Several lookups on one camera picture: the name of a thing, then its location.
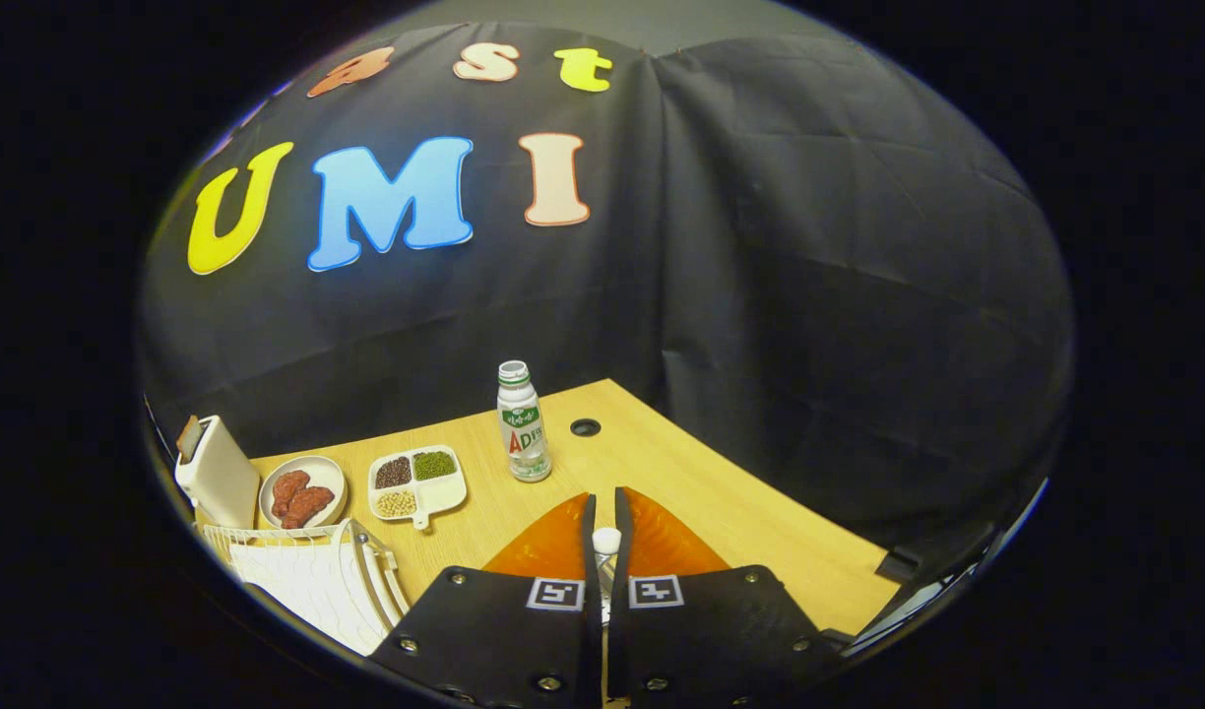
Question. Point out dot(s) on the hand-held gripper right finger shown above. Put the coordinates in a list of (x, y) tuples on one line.
[(711, 630)]

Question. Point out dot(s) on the bread slice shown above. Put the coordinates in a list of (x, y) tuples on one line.
[(188, 438)]

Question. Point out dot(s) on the black backdrop cloth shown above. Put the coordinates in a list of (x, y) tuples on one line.
[(809, 295)]

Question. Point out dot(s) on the white divided tray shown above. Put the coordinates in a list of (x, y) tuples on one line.
[(443, 492)]

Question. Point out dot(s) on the round beige dish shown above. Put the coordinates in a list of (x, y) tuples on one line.
[(329, 473)]

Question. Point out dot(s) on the brown meat piece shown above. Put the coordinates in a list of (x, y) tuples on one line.
[(309, 504), (289, 490)]

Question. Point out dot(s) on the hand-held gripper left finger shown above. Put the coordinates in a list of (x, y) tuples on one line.
[(494, 630)]

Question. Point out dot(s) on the pile of green beans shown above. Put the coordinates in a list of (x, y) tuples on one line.
[(433, 465)]

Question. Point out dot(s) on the pile of yellow beans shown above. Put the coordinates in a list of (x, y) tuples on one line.
[(397, 503)]

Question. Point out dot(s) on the white toaster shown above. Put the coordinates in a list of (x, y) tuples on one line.
[(223, 478)]

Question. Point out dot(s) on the clear bottle with green label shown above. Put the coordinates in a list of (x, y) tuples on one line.
[(524, 433)]

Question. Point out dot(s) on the pile of dark beans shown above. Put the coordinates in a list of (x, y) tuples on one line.
[(394, 473)]

